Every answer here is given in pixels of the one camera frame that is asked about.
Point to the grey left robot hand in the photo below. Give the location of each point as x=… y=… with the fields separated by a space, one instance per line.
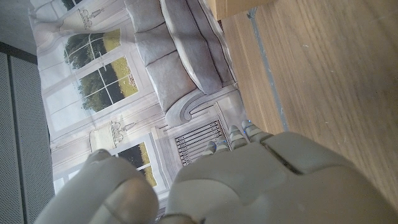
x=264 y=186

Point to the brown cardboard box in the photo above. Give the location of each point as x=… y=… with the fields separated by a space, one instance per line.
x=230 y=7

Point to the printed living room backdrop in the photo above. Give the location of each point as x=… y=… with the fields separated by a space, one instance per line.
x=124 y=93

